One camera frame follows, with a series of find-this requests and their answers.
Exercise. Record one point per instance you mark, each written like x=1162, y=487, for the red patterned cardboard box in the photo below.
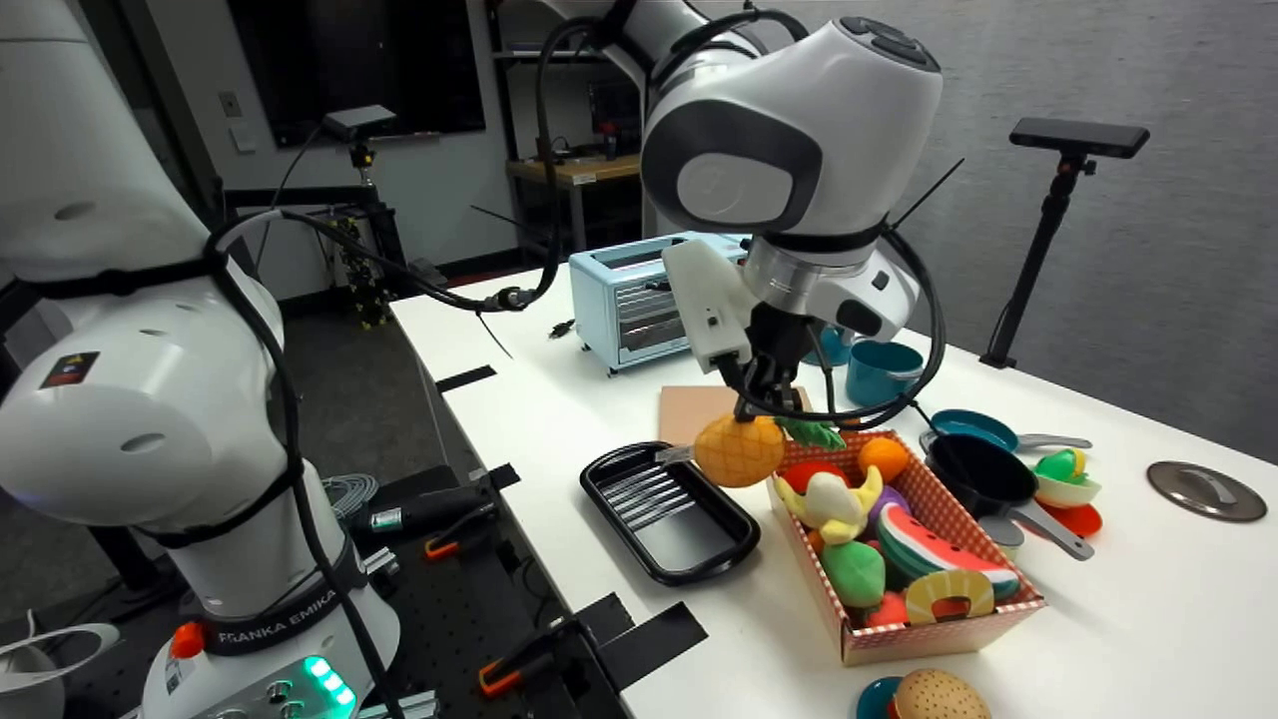
x=885, y=631

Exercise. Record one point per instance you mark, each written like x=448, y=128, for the green toy in bowl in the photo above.
x=1064, y=482

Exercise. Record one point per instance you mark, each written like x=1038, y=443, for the stuffed peeled banana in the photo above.
x=831, y=510

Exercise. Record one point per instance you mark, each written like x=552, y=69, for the toy burger bun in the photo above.
x=936, y=697

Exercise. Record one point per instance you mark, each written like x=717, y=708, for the blue toy kettle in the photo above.
x=831, y=345

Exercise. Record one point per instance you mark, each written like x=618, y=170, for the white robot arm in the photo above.
x=161, y=406

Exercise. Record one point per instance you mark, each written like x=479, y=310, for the teal toy cup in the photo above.
x=880, y=374

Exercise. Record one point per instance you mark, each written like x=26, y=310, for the grey round table grommet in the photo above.
x=1202, y=491

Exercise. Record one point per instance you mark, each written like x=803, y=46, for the black plastic tray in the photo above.
x=667, y=512

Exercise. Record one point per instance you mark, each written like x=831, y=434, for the stuffed pineapple ring slice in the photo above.
x=949, y=598

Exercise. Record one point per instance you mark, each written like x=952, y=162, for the teal toy pan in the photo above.
x=974, y=423

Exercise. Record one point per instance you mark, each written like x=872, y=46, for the wooden side table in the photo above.
x=582, y=204

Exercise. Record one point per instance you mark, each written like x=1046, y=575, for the wooden cutting board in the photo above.
x=696, y=407

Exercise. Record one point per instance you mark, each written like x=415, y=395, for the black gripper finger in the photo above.
x=743, y=406
x=783, y=395

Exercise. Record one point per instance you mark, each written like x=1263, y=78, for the green stuffed fruit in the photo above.
x=857, y=574

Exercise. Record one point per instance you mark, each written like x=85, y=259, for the stuffed watermelon slice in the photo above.
x=921, y=551

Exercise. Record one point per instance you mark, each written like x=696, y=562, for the black orange clamp front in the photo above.
x=604, y=638

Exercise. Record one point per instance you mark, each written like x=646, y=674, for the light blue toy toaster oven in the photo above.
x=622, y=298

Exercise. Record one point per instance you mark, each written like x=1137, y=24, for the stuffed orange half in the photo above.
x=885, y=452

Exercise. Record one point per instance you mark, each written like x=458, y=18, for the small tripod camera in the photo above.
x=367, y=226

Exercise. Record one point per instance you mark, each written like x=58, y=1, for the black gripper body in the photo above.
x=780, y=342

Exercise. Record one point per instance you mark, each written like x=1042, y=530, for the black orange clamp rear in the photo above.
x=434, y=510

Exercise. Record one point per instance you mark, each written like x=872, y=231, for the black orange clamp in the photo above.
x=604, y=638
x=434, y=510

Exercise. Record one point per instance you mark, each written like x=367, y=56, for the black toy frying pan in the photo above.
x=993, y=482

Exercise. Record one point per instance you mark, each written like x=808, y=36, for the black wall monitor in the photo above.
x=313, y=56

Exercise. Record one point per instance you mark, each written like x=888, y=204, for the orange stuffed pineapple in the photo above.
x=741, y=452

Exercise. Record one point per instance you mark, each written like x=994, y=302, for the black camera stand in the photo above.
x=1074, y=145

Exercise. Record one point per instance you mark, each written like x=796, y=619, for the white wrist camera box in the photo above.
x=712, y=305

